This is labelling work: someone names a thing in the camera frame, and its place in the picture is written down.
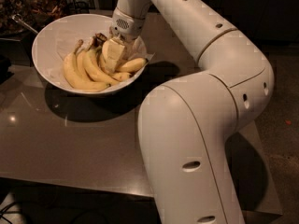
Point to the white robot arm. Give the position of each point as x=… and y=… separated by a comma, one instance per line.
x=184, y=123

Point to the black wire holder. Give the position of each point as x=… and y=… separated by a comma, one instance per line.
x=78, y=7

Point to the glass bowl of snacks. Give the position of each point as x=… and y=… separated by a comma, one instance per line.
x=33, y=12

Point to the metal serving spoon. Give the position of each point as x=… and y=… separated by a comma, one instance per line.
x=18, y=19

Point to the white paper liner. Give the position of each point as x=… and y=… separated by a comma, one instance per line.
x=68, y=60

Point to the white ceramic bowl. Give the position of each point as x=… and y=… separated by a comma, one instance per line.
x=59, y=38

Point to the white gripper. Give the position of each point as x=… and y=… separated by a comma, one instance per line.
x=127, y=26

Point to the yellow banana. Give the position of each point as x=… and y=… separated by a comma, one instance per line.
x=74, y=78
x=120, y=76
x=94, y=71
x=80, y=65
x=133, y=66

